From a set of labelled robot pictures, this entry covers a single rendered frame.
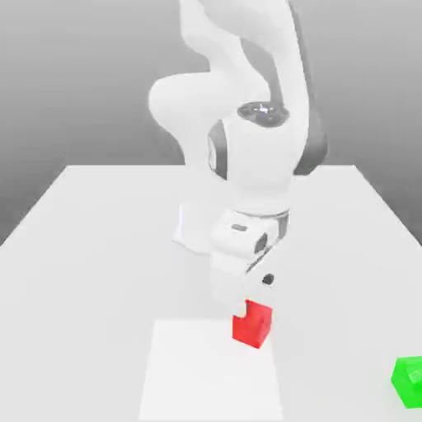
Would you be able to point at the small green cube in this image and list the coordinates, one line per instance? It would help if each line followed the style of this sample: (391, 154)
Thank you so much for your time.
(408, 382)

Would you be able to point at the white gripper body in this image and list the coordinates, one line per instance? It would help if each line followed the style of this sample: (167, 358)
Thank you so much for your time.
(230, 280)

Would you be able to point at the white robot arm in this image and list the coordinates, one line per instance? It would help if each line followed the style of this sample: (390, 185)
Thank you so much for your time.
(257, 155)

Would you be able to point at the small red cube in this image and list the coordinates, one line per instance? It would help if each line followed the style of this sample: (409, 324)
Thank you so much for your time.
(254, 328)

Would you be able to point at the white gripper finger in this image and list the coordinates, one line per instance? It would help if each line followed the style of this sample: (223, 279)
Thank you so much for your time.
(238, 310)

